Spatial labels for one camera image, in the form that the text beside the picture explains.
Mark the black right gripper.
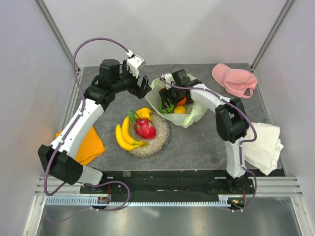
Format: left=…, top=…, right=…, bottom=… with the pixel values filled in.
left=158, top=83, right=185, bottom=109

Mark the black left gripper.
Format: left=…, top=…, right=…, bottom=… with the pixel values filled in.
left=112, top=60, right=151, bottom=99

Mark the green fake apple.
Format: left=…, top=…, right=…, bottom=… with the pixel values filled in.
left=159, top=102, right=175, bottom=114

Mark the yellow fake lemon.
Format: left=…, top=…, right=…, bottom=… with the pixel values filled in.
left=173, top=106, right=187, bottom=114

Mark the orange fake orange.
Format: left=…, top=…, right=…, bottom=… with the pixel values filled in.
left=177, top=97, right=187, bottom=106

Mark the yellow fake bell pepper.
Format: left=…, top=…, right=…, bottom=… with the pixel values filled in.
left=135, top=107, right=153, bottom=121

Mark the translucent green plastic bag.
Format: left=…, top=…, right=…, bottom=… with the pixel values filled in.
left=145, top=78, right=208, bottom=128

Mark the red fake dragon fruit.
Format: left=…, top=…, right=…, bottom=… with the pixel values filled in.
left=128, top=110, right=157, bottom=139

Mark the yellow fake banana bunch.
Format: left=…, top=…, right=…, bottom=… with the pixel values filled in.
left=115, top=116, right=147, bottom=151

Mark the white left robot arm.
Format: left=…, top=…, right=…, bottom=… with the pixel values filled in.
left=38, top=55, right=151, bottom=193

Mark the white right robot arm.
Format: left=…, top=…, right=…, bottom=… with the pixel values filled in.
left=159, top=69, right=249, bottom=194

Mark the speckled glass plate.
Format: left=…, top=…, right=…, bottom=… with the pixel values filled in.
left=126, top=112, right=171, bottom=158

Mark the pink baseball cap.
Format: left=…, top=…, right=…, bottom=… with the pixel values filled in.
left=212, top=63, right=257, bottom=98

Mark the orange cloth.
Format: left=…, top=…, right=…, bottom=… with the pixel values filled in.
left=55, top=124, right=106, bottom=166

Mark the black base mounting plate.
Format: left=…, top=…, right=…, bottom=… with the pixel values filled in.
left=79, top=169, right=256, bottom=197

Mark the white folded towel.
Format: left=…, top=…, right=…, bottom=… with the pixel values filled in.
left=242, top=123, right=284, bottom=176

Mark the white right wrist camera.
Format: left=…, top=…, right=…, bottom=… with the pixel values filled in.
left=160, top=73, right=175, bottom=89

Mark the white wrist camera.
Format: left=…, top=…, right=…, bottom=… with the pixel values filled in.
left=126, top=50, right=146, bottom=78
left=160, top=73, right=175, bottom=89

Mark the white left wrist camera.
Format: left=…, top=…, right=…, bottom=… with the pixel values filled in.
left=126, top=50, right=146, bottom=78

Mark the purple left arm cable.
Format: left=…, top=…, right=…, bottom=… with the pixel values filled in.
left=43, top=37, right=130, bottom=223

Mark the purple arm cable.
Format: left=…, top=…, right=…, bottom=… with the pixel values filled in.
left=159, top=75, right=258, bottom=212
left=43, top=37, right=130, bottom=223

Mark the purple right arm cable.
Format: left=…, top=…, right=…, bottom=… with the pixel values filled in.
left=159, top=75, right=258, bottom=212

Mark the grey slotted cable duct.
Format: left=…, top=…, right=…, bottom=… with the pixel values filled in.
left=45, top=196, right=231, bottom=207

